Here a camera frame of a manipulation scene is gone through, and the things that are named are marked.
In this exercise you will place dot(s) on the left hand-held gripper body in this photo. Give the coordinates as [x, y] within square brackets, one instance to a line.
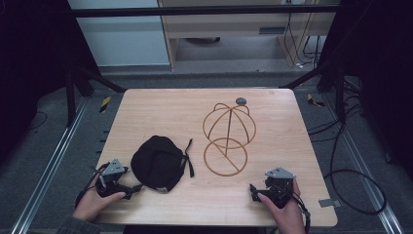
[112, 168]

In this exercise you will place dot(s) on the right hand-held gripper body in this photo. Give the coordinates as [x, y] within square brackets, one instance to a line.
[280, 183]

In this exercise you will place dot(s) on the black cap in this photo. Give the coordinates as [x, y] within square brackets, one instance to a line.
[157, 164]

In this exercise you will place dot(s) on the person's right hand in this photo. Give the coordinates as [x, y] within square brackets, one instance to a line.
[287, 217]

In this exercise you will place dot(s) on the person's left hand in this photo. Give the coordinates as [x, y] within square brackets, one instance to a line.
[92, 203]

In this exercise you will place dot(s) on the grey tape piece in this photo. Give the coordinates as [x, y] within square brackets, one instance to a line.
[329, 203]

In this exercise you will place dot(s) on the yellow black tape strip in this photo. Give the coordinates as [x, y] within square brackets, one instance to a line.
[105, 104]
[313, 100]

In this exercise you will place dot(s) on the black metal stand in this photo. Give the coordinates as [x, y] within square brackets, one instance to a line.
[340, 94]
[70, 97]

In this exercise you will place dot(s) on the white cabinet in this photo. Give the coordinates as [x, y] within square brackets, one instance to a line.
[123, 39]

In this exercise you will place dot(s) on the dark curtain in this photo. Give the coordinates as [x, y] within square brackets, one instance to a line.
[29, 65]
[383, 65]

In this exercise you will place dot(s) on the light wooden desk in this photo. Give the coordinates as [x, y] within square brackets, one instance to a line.
[227, 24]

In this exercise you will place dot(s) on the metal floor rail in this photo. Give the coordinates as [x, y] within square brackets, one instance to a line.
[367, 169]
[48, 169]

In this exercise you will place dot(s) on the black horizontal frame bar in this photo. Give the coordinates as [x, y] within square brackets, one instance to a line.
[195, 10]

